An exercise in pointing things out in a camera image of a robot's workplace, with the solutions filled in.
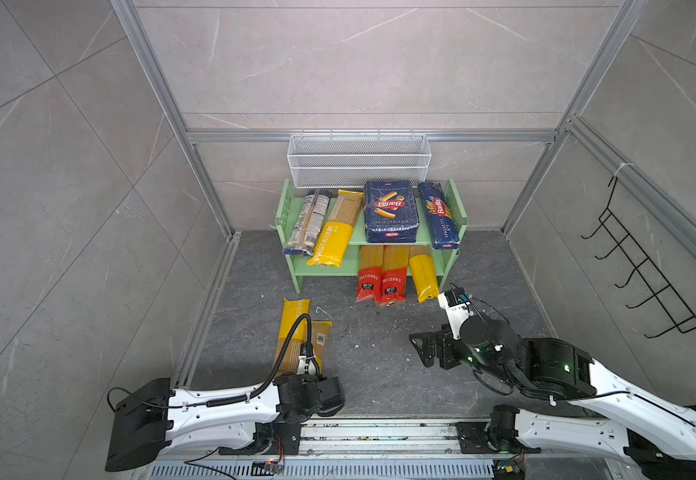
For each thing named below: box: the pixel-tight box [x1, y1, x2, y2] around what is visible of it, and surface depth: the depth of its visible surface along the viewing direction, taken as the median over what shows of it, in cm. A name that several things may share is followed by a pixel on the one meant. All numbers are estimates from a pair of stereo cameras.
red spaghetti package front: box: [380, 265, 407, 304], surface depth 87 cm
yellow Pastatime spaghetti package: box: [306, 190, 364, 268], surface depth 82 cm
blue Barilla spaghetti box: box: [417, 182, 460, 250], surface depth 83 cm
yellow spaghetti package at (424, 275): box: [409, 254, 439, 303], surface depth 90 cm
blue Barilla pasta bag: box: [364, 180, 419, 243], surface depth 81 cm
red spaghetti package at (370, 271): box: [356, 245, 384, 303], surface depth 89 cm
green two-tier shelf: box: [275, 178, 469, 294], surface depth 83 cm
